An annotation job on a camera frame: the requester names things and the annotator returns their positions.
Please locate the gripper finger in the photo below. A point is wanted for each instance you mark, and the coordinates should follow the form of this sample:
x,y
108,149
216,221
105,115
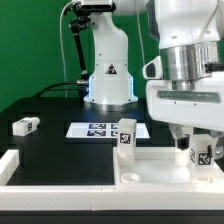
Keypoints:
x,y
180,137
217,143

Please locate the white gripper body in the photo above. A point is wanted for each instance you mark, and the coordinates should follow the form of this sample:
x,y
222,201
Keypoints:
x,y
201,108

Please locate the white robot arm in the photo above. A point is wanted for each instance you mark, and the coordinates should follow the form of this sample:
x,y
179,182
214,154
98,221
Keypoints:
x,y
185,82

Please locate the white U-shaped fence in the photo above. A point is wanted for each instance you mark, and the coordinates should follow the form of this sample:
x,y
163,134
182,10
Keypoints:
x,y
193,196

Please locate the white tag base sheet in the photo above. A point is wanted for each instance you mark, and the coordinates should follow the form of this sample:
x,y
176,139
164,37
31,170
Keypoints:
x,y
92,130

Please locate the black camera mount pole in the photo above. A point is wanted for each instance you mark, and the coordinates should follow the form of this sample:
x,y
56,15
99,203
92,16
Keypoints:
x,y
83,12

